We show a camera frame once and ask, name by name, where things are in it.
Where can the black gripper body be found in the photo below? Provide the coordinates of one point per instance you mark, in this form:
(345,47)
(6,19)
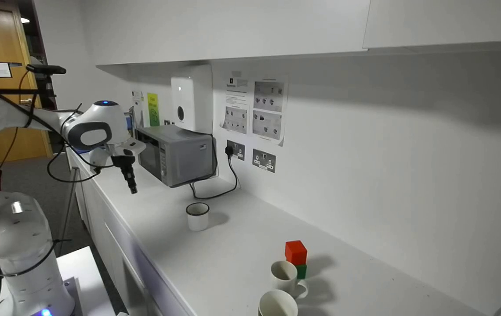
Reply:
(123,161)

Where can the steel double socket labelled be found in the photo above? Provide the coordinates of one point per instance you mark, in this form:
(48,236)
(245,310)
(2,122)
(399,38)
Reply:
(264,161)

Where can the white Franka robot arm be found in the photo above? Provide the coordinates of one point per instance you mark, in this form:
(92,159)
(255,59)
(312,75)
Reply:
(22,247)

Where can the white robot base table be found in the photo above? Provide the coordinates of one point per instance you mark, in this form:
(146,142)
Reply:
(85,275)

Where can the steel double socket with plug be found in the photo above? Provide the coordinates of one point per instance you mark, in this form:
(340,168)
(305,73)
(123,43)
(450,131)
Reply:
(240,149)

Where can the silver microwave oven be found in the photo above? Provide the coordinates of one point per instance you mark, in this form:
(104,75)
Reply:
(180,156)

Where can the white mug dark inside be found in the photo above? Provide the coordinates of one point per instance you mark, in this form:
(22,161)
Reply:
(197,219)

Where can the red cube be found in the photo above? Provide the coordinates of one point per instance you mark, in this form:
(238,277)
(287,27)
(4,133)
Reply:
(296,254)

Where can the small white mug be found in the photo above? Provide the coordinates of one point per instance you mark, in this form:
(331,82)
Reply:
(285,275)

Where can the mug with dark print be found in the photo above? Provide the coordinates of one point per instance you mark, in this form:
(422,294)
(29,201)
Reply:
(276,305)

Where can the green cube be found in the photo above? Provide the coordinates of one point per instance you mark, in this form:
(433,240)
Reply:
(301,271)

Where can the yellow green wall notice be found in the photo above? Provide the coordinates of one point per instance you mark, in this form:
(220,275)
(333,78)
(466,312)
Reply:
(153,110)

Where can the black camera stand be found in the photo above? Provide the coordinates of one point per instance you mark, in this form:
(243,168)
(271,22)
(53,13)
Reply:
(46,70)

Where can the wall power outlet panel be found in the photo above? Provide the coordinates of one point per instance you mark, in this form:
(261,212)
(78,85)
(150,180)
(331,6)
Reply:
(255,108)

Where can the white wall cabinet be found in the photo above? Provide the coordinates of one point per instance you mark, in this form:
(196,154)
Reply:
(261,27)

